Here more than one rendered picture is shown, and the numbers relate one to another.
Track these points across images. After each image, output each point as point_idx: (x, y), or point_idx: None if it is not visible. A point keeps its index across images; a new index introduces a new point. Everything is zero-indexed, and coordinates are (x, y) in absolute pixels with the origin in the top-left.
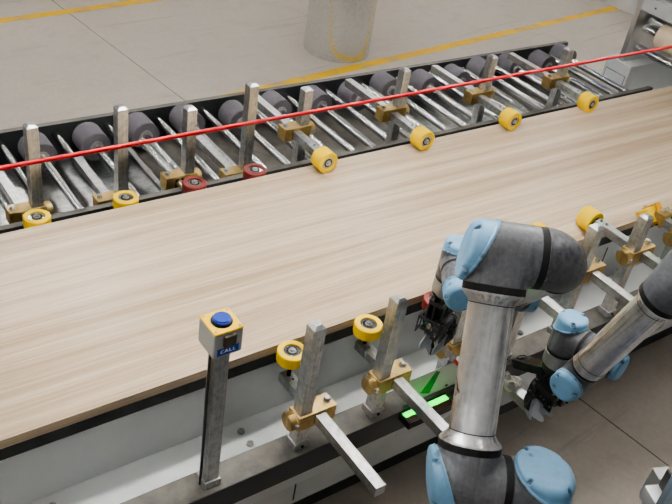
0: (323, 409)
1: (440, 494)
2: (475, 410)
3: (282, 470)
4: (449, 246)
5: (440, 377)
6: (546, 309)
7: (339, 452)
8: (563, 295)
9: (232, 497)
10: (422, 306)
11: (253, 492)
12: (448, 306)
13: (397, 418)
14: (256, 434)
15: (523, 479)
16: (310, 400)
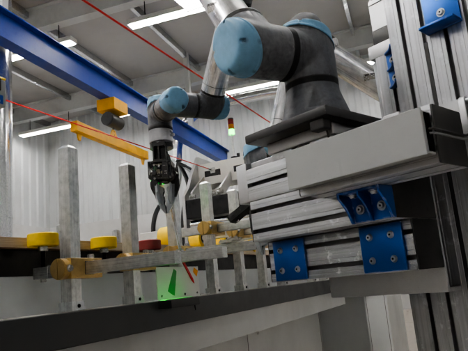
0: (90, 258)
1: (243, 26)
2: (234, 0)
3: (65, 325)
4: (152, 96)
5: (178, 279)
6: (229, 226)
7: (122, 267)
8: (233, 253)
9: (14, 343)
10: (140, 247)
11: (37, 348)
12: (170, 104)
13: (157, 308)
14: None
15: (294, 21)
16: (76, 239)
